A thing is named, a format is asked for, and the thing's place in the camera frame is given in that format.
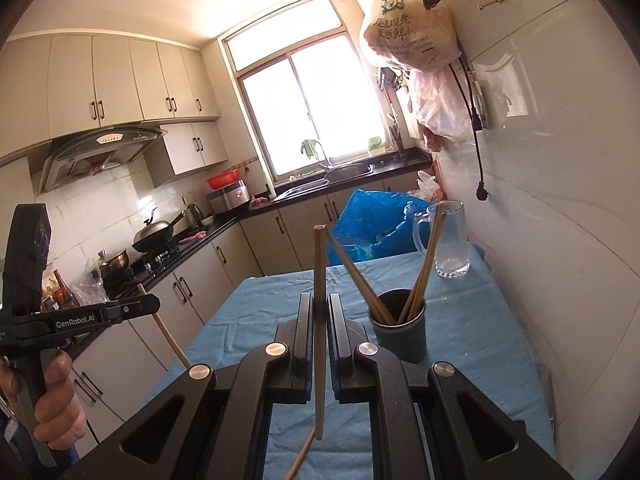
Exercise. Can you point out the white wall charger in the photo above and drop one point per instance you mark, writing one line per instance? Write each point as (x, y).
(482, 105)

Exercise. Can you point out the person's left hand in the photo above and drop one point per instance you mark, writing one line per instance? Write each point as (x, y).
(60, 410)

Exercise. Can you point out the steel kitchen sink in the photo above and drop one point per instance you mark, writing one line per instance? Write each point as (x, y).
(325, 180)

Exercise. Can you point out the kitchen window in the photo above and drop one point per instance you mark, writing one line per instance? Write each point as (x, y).
(305, 90)

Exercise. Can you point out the clear glass mug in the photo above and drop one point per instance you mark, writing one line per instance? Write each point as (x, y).
(450, 245)

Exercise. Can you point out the gas stove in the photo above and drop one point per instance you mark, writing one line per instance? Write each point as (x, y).
(150, 265)

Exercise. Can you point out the red plastic basin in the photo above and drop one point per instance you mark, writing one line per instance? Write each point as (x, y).
(222, 180)

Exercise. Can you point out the blue towel cloth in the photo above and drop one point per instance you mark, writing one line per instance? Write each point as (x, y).
(475, 340)

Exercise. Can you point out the steel kettle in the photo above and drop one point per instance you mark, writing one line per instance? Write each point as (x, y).
(193, 216)

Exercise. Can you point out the black wok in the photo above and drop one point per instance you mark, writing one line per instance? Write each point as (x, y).
(155, 235)

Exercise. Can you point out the green potted plant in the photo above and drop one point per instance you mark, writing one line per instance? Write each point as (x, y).
(311, 149)

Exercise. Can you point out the white hanging plastic bag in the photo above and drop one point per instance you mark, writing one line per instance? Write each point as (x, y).
(442, 105)

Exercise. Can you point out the wall utensil holder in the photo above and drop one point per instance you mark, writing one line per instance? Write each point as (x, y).
(397, 140)

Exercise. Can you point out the steel pot with lid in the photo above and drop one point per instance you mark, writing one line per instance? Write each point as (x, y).
(114, 265)

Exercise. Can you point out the grey rice cooker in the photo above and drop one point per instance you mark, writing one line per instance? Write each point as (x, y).
(230, 199)

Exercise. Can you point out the black cup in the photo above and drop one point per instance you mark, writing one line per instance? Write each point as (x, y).
(400, 340)

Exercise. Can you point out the black kitchen countertop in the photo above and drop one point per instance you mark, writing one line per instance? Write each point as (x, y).
(225, 225)

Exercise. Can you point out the wooden chopstick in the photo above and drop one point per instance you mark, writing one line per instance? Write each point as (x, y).
(299, 460)
(352, 271)
(416, 270)
(165, 330)
(429, 250)
(374, 301)
(319, 310)

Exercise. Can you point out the beige hanging plastic bag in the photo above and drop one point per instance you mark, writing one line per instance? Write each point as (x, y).
(410, 25)

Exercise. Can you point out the beige upper kitchen cabinets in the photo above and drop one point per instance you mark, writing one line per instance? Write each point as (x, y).
(110, 85)

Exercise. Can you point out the small white plastic bag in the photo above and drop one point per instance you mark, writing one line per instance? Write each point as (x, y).
(429, 187)

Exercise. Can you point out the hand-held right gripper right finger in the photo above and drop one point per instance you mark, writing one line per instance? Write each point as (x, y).
(334, 355)

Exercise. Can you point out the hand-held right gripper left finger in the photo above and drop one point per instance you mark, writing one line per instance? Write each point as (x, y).
(308, 355)

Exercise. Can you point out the beige kitchen cabinets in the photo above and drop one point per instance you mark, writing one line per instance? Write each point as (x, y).
(110, 85)
(240, 260)

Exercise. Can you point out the range hood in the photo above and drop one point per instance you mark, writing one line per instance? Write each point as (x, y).
(95, 155)

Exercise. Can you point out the blue plastic bag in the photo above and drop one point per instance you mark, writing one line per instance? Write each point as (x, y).
(365, 225)

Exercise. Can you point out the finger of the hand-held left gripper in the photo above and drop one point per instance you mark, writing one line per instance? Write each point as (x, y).
(100, 312)

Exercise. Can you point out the beige lower kitchen cabinets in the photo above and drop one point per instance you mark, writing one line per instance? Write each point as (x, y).
(240, 260)

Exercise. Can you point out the group of bottles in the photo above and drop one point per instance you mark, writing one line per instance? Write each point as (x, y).
(60, 292)

